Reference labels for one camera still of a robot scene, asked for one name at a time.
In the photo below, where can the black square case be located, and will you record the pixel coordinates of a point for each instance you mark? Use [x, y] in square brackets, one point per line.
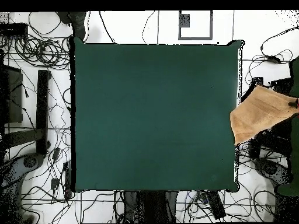
[14, 98]
[282, 85]

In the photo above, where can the tan terry towel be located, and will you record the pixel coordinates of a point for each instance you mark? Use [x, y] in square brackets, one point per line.
[257, 114]

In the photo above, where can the dark green table cloth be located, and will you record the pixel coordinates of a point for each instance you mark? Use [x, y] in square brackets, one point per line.
[163, 93]

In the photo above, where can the black power adapter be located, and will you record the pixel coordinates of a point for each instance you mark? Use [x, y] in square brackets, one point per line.
[56, 154]
[273, 59]
[55, 183]

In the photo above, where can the grey caster base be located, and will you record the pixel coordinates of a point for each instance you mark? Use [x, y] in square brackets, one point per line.
[14, 172]
[271, 169]

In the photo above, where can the black T-shaped stand base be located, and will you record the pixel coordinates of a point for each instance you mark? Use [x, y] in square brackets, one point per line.
[42, 105]
[254, 149]

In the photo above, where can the black electronics box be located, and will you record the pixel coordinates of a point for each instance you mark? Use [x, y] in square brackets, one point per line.
[14, 29]

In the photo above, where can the person's black shoe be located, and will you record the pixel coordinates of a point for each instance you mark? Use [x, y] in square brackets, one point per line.
[79, 24]
[63, 16]

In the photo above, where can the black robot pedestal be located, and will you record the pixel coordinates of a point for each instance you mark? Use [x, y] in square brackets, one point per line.
[149, 205]

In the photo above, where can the black power strip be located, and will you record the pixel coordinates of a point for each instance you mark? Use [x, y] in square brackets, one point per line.
[67, 179]

